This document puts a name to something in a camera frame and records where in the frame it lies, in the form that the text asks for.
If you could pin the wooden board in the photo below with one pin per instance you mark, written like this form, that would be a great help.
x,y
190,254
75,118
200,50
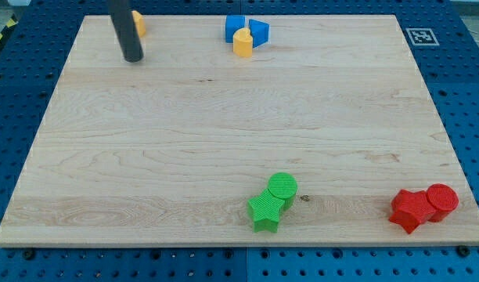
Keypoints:
x,y
167,152

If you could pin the green cylinder block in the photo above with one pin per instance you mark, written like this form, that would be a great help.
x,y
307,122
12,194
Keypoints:
x,y
283,186

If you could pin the blue cube block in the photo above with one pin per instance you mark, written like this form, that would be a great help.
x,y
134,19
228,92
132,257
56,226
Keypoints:
x,y
232,24

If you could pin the blue triangle block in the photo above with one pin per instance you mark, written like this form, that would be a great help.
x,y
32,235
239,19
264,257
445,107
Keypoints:
x,y
259,31

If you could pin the red star block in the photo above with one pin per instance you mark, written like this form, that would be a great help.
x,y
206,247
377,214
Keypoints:
x,y
411,210

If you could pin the yellow hexagon block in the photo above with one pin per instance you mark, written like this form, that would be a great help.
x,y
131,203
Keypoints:
x,y
139,23

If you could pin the yellow heart block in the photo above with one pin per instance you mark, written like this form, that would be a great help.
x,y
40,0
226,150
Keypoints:
x,y
242,43

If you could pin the red cylinder block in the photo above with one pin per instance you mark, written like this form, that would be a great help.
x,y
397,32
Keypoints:
x,y
444,200

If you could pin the white fiducial marker tag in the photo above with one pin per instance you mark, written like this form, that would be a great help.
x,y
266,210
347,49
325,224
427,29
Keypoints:
x,y
421,36

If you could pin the green star block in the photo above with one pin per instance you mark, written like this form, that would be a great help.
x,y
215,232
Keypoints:
x,y
265,211

